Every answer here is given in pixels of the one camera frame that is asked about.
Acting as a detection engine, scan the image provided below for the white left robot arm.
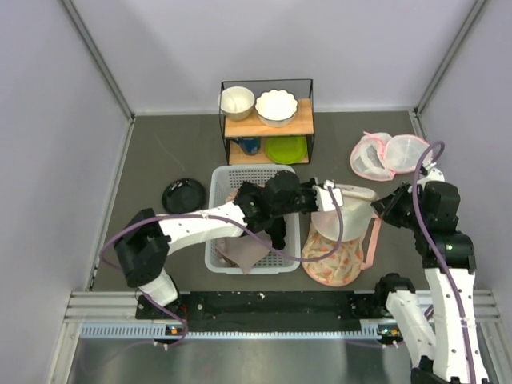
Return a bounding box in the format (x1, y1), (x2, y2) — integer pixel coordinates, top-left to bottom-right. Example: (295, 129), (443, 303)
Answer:
(113, 170), (327, 318)

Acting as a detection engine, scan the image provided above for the blue mug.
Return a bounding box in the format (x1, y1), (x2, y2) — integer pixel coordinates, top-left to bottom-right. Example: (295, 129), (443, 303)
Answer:
(233, 137), (262, 156)

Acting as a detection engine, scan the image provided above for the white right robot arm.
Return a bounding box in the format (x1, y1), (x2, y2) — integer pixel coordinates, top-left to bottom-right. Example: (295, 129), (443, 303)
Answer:
(372, 181), (490, 383)

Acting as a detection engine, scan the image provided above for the white scalloped bowl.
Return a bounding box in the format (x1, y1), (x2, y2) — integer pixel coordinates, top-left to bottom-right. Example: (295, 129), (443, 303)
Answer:
(254, 90), (298, 128)

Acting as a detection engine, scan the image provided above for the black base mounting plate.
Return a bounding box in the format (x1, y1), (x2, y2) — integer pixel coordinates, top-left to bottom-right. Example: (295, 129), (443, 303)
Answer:
(134, 290), (405, 332)

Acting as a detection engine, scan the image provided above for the white plastic laundry basket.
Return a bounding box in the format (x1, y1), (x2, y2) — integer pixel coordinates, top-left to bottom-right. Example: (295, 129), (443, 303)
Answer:
(205, 164), (299, 274)

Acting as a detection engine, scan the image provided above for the tulip print mesh bra bag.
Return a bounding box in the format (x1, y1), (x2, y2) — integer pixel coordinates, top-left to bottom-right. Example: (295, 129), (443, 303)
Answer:
(302, 214), (382, 287)

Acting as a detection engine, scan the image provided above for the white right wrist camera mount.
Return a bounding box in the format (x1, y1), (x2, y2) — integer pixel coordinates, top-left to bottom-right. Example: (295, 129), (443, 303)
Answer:
(418, 162), (445, 186)

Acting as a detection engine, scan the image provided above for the black wire wooden shelf rack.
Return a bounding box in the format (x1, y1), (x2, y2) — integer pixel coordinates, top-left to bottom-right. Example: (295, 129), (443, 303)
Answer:
(218, 78), (315, 165)

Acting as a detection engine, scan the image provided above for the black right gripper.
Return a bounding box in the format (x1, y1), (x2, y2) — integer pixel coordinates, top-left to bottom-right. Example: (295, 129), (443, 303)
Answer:
(373, 180), (429, 230)

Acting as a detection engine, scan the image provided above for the grey slotted cable duct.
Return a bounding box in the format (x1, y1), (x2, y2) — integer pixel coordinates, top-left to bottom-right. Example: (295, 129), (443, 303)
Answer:
(79, 320), (398, 340)

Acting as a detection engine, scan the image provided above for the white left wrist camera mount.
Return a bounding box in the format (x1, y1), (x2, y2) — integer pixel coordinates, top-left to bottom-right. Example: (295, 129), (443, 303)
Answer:
(313, 180), (343, 212)

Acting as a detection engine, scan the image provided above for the beige bra in basket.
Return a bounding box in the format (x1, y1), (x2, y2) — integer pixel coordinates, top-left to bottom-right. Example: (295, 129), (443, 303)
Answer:
(215, 188), (277, 275)

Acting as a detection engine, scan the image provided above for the green plastic plate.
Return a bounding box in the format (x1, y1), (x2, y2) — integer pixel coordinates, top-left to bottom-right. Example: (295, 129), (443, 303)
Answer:
(265, 136), (307, 165)

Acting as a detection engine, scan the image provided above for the pink trimmed mesh laundry bag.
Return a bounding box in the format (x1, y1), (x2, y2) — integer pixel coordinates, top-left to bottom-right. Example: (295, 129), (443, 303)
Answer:
(350, 132), (429, 182)

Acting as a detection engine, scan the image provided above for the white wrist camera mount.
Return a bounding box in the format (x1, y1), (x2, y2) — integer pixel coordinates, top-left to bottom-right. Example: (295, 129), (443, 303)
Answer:
(313, 180), (343, 212)
(418, 162), (445, 186)

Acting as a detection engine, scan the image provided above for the white mesh laundry bag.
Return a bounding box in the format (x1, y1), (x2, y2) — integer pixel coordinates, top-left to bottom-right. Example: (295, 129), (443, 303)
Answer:
(311, 184), (382, 242)

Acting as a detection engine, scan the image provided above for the black garment in basket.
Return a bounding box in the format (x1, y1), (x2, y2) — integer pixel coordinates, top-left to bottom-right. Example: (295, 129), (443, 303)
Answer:
(234, 181), (286, 250)

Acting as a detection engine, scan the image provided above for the cream round bowl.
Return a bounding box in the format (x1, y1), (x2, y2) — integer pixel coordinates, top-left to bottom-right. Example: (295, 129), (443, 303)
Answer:
(218, 86), (255, 122)

